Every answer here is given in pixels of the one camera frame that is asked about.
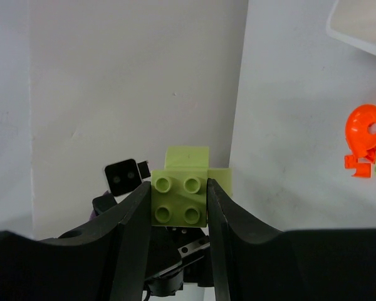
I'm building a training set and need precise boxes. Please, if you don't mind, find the orange round lego upper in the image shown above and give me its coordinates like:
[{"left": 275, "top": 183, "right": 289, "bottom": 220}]
[{"left": 345, "top": 104, "right": 376, "bottom": 158}]

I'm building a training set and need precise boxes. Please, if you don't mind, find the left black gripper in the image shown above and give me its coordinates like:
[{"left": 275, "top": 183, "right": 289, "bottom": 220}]
[{"left": 92, "top": 194, "right": 213, "bottom": 298}]

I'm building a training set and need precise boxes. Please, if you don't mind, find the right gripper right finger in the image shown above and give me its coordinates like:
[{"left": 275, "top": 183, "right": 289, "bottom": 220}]
[{"left": 207, "top": 179, "right": 376, "bottom": 300}]

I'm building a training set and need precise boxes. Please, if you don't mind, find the white three-compartment tray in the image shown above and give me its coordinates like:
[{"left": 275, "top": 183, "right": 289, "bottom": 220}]
[{"left": 326, "top": 0, "right": 376, "bottom": 56}]

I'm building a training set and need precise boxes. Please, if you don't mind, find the green lego block large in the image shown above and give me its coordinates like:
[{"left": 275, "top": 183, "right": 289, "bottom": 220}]
[{"left": 151, "top": 146, "right": 232, "bottom": 228}]

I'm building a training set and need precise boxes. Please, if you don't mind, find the small orange lego piece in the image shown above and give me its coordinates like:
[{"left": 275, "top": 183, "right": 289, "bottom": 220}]
[{"left": 344, "top": 154, "right": 372, "bottom": 178}]

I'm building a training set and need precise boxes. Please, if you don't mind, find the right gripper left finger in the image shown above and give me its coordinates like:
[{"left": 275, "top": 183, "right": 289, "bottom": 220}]
[{"left": 0, "top": 182, "right": 151, "bottom": 300}]

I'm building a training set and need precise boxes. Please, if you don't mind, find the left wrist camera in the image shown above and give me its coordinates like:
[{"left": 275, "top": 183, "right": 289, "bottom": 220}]
[{"left": 104, "top": 159, "right": 151, "bottom": 197}]

